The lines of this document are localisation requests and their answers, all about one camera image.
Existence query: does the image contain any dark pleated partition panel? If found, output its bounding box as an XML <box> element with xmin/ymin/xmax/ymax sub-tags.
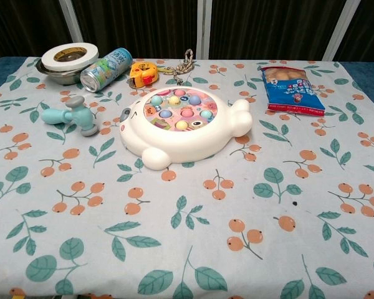
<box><xmin>71</xmin><ymin>0</ymin><xmax>200</xmax><ymax>60</ymax></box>
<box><xmin>208</xmin><ymin>0</ymin><xmax>345</xmax><ymax>62</ymax></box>
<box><xmin>332</xmin><ymin>0</ymin><xmax>374</xmax><ymax>63</ymax></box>
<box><xmin>0</xmin><ymin>0</ymin><xmax>73</xmax><ymax>65</ymax></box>

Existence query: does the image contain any white tape roll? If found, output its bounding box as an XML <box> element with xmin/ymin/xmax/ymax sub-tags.
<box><xmin>41</xmin><ymin>42</ymin><xmax>100</xmax><ymax>72</ymax></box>

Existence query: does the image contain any floral fruit print tablecloth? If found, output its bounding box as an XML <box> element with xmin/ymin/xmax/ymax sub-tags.
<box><xmin>0</xmin><ymin>57</ymin><xmax>374</xmax><ymax>299</ymax></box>

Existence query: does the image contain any blue snack bag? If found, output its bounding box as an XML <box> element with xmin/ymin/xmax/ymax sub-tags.
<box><xmin>257</xmin><ymin>64</ymin><xmax>327</xmax><ymax>118</ymax></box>

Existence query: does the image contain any grey metal partition post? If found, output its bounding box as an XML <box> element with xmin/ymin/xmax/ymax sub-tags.
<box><xmin>322</xmin><ymin>0</ymin><xmax>361</xmax><ymax>62</ymax></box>
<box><xmin>58</xmin><ymin>0</ymin><xmax>84</xmax><ymax>45</ymax></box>
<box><xmin>195</xmin><ymin>0</ymin><xmax>213</xmax><ymax>60</ymax></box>

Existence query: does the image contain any stainless steel bowl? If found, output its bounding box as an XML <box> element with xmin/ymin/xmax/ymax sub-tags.
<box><xmin>36</xmin><ymin>57</ymin><xmax>89</xmax><ymax>85</ymax></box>

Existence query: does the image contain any white whack-a-mole toy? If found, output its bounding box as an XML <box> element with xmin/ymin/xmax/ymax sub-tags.
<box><xmin>118</xmin><ymin>87</ymin><xmax>253</xmax><ymax>171</ymax></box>

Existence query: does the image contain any light blue drink can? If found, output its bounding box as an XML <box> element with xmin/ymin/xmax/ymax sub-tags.
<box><xmin>80</xmin><ymin>47</ymin><xmax>133</xmax><ymax>93</ymax></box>

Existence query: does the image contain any braided rope keychain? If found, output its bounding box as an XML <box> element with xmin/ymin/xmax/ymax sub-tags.
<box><xmin>157</xmin><ymin>49</ymin><xmax>197</xmax><ymax>85</ymax></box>

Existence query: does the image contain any light blue toy hammer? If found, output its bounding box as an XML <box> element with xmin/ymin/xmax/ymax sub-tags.
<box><xmin>40</xmin><ymin>95</ymin><xmax>100</xmax><ymax>137</ymax></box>

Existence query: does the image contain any yellow tape measure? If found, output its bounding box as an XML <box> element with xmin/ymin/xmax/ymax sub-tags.
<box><xmin>129</xmin><ymin>61</ymin><xmax>160</xmax><ymax>88</ymax></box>

